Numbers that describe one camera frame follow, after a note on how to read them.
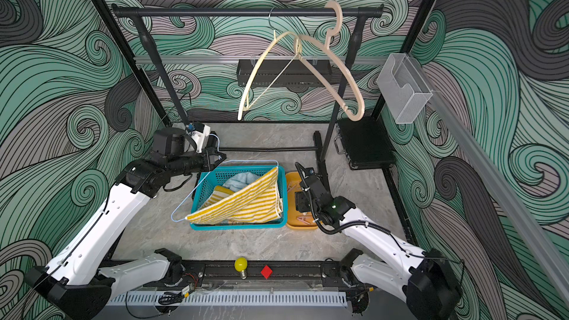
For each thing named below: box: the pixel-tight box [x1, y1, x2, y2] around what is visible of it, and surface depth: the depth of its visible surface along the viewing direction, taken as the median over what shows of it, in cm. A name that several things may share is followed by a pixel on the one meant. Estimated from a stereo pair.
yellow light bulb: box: [234, 257, 249, 280], surface depth 75 cm
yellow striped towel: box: [185, 166, 284, 225], surface depth 78 cm
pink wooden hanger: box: [294, 0, 366, 123], surface depth 58 cm
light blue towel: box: [222, 171, 260, 192], surface depth 88 cm
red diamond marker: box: [260, 265, 274, 280], surface depth 74 cm
